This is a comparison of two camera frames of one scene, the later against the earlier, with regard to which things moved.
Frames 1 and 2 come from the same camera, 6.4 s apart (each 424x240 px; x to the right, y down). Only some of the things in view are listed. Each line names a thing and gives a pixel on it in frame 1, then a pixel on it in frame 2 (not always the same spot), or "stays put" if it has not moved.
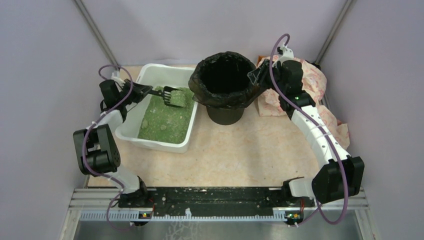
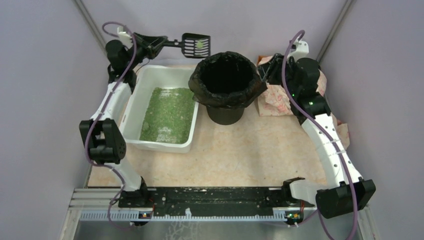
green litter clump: x=144 y=124 stays put
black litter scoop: x=166 y=93 -> x=193 y=45
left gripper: x=137 y=91 -> x=145 y=44
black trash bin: x=225 y=116 stays put
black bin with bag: x=220 y=79 stays put
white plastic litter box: x=149 y=122 stays put
